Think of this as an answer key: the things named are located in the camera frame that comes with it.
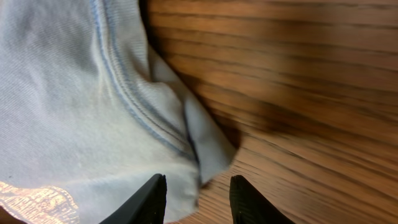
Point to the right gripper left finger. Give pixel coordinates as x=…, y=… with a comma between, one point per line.
x=146, y=206

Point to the light blue printed t-shirt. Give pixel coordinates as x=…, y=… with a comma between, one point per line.
x=90, y=112

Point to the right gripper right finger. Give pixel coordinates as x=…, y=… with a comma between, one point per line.
x=249, y=206

